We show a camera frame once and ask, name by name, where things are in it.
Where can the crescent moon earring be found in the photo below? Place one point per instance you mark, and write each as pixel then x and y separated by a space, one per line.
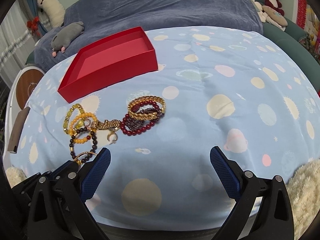
pixel 112 138

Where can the white round wooden-top device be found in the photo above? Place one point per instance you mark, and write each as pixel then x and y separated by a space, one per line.
pixel 21 89

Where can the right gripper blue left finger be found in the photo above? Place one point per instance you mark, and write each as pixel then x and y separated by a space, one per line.
pixel 92 173

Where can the red cardboard box tray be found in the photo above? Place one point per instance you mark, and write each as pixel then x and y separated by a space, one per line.
pixel 108 61

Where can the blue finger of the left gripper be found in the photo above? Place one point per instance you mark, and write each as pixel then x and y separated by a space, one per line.
pixel 64 169

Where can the red bow ribbon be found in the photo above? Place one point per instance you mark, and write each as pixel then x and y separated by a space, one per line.
pixel 33 26

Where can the dark blue blanket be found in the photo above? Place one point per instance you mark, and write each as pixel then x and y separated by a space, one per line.
pixel 102 18

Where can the white sheer curtain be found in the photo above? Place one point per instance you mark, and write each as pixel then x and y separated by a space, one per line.
pixel 16 43

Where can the green sofa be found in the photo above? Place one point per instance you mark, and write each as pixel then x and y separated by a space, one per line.
pixel 290 41

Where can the white alpaca plush toy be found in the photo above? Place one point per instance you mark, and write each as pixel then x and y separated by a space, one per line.
pixel 54 10

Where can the cream fluffy rug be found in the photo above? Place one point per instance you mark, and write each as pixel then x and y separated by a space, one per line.
pixel 303 191

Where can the beige flat plush toy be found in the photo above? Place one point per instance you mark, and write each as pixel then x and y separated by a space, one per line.
pixel 276 16

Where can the light blue planet bedsheet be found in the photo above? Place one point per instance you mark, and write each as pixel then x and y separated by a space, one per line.
pixel 223 87

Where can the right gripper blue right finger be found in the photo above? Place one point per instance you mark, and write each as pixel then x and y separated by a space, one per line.
pixel 229 178

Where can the thin gold wire bangle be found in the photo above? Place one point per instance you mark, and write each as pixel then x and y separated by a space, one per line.
pixel 84 157

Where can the gold chain bangle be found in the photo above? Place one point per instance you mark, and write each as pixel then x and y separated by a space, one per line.
pixel 147 108

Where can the grey mouse plush toy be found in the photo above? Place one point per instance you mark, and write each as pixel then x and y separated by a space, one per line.
pixel 62 40

